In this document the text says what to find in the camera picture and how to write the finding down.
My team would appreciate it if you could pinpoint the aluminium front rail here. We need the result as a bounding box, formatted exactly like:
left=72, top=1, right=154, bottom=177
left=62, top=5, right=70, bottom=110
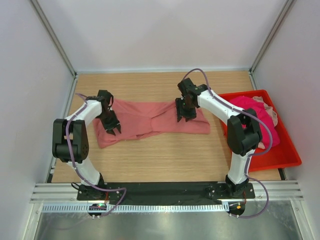
left=30, top=180, right=304, bottom=203

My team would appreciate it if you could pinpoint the salmon pink t shirt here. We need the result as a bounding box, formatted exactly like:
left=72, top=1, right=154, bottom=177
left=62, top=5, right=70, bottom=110
left=92, top=99, right=211, bottom=149

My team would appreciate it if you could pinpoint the magenta t shirt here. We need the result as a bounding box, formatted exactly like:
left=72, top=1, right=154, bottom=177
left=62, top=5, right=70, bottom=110
left=229, top=96, right=280, bottom=147

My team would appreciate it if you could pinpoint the light pink t shirt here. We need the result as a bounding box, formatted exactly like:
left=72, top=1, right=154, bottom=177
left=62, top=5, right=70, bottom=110
left=252, top=96, right=278, bottom=127

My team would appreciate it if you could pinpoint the right aluminium corner post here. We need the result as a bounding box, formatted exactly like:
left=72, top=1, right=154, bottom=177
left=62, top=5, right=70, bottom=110
left=249, top=0, right=296, bottom=75

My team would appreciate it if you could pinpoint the aluminium corner post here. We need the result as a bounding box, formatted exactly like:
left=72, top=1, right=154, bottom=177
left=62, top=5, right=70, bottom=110
left=249, top=0, right=296, bottom=75
left=29, top=0, right=77, bottom=78

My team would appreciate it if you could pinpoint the red plastic bin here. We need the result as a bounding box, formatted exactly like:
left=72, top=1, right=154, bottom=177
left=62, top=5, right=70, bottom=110
left=220, top=89, right=302, bottom=172

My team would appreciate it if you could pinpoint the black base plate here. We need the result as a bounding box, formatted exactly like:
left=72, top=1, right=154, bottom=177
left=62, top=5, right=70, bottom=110
left=71, top=181, right=256, bottom=216

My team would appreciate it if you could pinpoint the slotted cable duct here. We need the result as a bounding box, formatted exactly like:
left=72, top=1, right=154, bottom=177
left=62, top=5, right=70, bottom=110
left=41, top=202, right=229, bottom=214

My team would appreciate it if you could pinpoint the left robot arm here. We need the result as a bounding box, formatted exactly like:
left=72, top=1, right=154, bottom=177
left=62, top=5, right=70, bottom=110
left=52, top=90, right=121, bottom=192

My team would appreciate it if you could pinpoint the left aluminium corner post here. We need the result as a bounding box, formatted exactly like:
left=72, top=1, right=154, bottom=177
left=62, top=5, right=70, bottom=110
left=29, top=0, right=77, bottom=78

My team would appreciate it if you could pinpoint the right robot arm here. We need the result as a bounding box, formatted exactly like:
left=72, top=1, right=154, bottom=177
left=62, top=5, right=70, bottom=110
left=175, top=78, right=263, bottom=196

